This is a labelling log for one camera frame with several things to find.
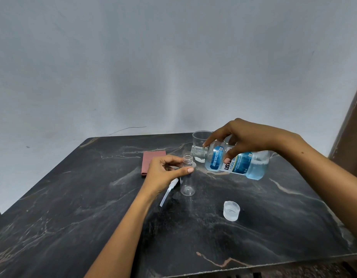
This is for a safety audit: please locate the person's right hand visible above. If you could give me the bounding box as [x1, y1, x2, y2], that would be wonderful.
[202, 118, 305, 165]

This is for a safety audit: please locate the person's left hand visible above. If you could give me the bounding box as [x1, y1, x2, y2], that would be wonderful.
[138, 154, 195, 200]

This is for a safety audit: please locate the black pump dispenser head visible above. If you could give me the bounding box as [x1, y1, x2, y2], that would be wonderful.
[160, 178, 180, 208]

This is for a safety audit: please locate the large bottle with blue label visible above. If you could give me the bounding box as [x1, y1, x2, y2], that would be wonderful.
[190, 140, 270, 181]

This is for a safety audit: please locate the small clear bottle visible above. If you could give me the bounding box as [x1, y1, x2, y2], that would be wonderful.
[180, 153, 196, 197]

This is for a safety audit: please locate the clear drinking glass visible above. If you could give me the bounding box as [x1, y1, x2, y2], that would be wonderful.
[192, 130, 214, 163]

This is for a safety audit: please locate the clear plastic bottle cap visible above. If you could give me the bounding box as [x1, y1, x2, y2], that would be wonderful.
[223, 200, 241, 222]

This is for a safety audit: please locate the person's left forearm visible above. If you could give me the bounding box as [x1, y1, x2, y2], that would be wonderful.
[84, 189, 156, 278]

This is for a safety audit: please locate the person's right forearm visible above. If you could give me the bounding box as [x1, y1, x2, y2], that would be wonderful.
[282, 133, 357, 244]

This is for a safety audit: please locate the pink folded cloth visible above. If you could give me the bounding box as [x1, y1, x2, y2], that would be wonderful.
[141, 151, 167, 176]

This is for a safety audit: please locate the brown wooden door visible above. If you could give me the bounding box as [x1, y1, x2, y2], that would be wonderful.
[328, 78, 357, 183]

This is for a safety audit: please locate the thin grey wire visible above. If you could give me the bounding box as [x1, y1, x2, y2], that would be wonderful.
[107, 126, 147, 136]

